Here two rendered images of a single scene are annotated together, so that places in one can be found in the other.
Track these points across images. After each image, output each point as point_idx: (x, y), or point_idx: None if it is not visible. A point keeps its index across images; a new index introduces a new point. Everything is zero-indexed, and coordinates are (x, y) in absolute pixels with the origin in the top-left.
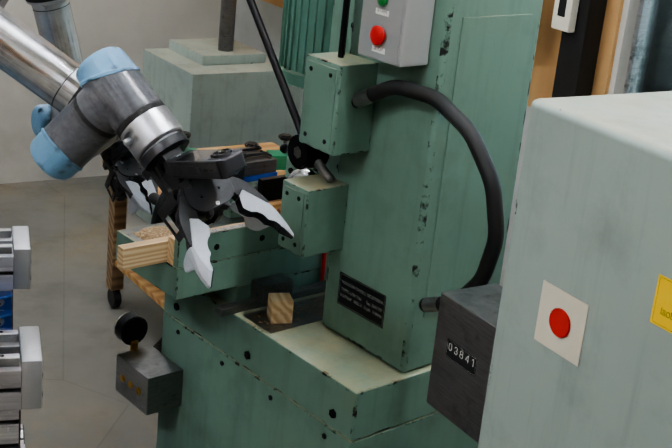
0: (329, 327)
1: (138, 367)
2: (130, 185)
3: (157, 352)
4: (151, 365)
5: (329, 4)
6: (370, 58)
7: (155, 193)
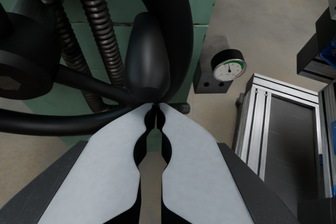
0: None
1: (227, 49)
2: (222, 192)
3: (202, 61)
4: (215, 47)
5: None
6: None
7: (147, 56)
